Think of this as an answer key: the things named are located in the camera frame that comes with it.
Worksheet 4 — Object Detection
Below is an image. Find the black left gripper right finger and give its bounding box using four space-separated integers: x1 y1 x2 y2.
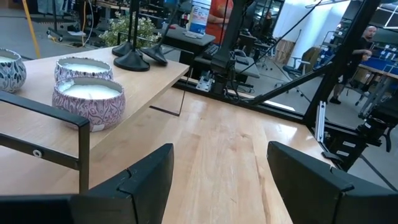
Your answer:
267 141 398 224

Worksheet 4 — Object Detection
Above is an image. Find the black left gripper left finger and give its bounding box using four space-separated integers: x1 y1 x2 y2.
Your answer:
70 143 175 224

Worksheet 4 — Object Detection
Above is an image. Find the silver aluminium bar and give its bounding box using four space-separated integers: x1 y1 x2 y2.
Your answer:
314 101 327 143

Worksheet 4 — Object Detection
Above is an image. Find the wooden shelf with black legs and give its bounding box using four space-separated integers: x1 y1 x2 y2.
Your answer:
0 46 191 195

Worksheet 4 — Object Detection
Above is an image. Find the silver mounting plate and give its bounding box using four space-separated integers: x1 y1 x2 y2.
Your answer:
196 71 216 93

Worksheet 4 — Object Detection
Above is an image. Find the office chair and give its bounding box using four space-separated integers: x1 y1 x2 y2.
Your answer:
281 55 312 94

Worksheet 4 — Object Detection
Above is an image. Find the cardboard box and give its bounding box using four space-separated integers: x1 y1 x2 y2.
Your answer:
303 46 326 71

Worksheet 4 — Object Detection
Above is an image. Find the wooden crate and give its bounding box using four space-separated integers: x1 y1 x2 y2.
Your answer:
275 39 296 65

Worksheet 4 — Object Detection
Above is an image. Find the person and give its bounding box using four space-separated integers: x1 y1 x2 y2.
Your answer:
261 11 275 37
328 26 379 105
205 0 234 46

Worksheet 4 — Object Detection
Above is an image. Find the backlit keyboard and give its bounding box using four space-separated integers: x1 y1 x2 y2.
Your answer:
201 43 220 60

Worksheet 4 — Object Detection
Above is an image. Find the dark grey side table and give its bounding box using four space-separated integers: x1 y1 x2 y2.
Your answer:
161 26 217 63

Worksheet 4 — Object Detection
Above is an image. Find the green potted plant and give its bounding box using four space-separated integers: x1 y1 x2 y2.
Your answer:
98 12 162 49

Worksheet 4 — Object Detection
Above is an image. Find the computer monitor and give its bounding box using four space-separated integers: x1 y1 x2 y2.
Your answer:
188 0 213 35

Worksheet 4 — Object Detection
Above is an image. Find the black frame clamp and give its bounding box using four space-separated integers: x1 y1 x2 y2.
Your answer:
357 104 398 154

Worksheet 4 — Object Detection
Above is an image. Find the black aluminium frame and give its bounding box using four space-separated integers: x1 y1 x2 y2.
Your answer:
174 0 398 190

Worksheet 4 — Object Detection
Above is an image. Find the yellow cable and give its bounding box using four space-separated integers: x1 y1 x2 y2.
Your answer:
21 0 42 60

